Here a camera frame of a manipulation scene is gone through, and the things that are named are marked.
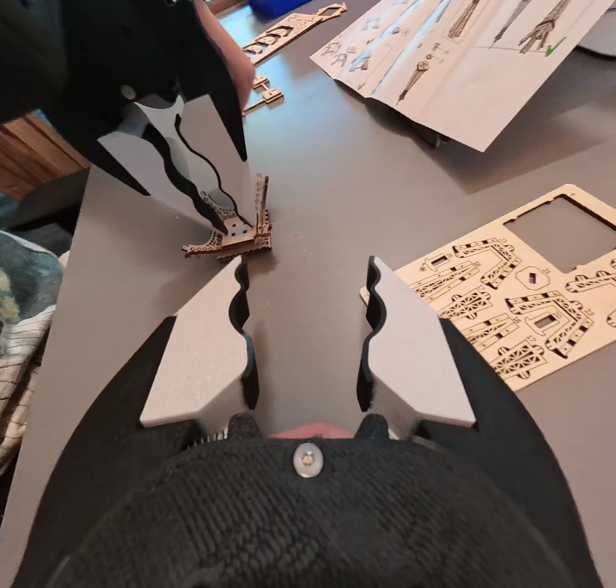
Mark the paper instruction sheet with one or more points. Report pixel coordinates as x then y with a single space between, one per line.
481 92

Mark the grey round object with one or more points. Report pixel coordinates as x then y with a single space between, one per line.
601 44

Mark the person's patterned shirt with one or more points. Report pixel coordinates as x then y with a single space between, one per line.
24 357

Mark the person's right hand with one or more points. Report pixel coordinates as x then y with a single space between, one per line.
310 430

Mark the person's left hand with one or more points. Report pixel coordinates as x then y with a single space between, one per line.
238 68

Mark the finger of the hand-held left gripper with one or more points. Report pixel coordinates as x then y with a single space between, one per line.
216 150
144 174

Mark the grey desk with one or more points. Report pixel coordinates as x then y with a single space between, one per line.
313 164

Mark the wooden cutout frame remnant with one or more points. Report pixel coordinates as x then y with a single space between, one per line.
303 22

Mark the wooden puzzle parts sheet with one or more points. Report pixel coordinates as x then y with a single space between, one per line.
481 240

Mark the wooden tower base model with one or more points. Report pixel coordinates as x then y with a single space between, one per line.
240 234

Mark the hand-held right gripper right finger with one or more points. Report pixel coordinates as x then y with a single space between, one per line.
418 357

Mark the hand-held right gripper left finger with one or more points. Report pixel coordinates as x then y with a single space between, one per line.
202 357

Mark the small wooden puzzle piece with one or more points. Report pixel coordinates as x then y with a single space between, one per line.
273 96

